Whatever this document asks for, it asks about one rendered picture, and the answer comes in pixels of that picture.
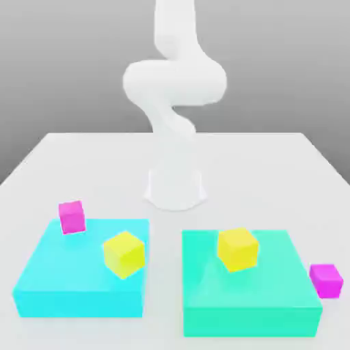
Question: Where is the small pink cube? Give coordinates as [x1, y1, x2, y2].
[57, 200, 87, 235]

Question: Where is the large turquoise box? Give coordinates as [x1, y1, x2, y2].
[181, 228, 324, 338]

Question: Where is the large cyan box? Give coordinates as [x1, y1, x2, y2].
[11, 217, 150, 319]

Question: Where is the small lemon yellow cube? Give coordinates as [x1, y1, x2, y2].
[103, 230, 146, 280]

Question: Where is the small magenta cube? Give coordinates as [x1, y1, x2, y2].
[308, 263, 345, 299]

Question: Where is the small golden yellow cube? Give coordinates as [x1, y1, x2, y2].
[217, 227, 260, 273]

